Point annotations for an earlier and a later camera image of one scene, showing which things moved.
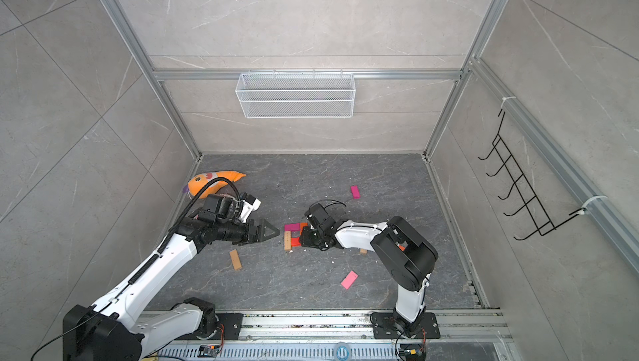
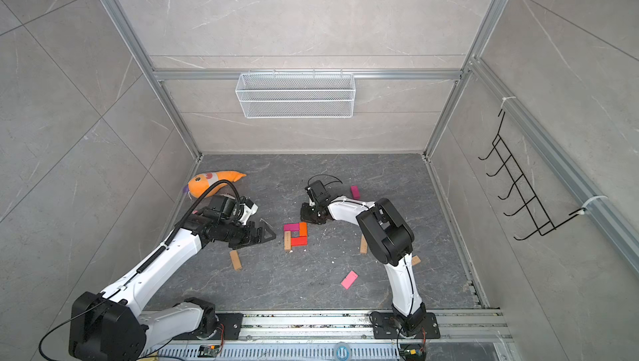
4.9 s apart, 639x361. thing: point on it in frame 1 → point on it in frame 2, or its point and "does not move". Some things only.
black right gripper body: (313, 238) → (312, 215)
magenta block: (354, 191) does not move
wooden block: (235, 259) does not move
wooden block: (287, 239) does not move
